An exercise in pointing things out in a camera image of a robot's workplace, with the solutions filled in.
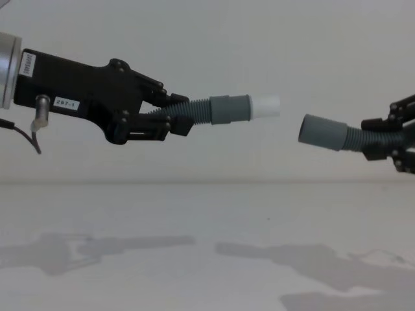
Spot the white table cloth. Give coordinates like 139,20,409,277
0,182,415,311

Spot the thin dark cable silver plug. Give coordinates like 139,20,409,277
0,95,50,155

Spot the grey corrugated hose plain cuff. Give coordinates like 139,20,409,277
298,113,407,154

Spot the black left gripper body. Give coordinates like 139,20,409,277
14,48,144,145

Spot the grey corrugated hose long cuff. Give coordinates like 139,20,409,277
148,93,252,126

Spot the white plastic tube connector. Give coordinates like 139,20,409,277
248,93,281,119

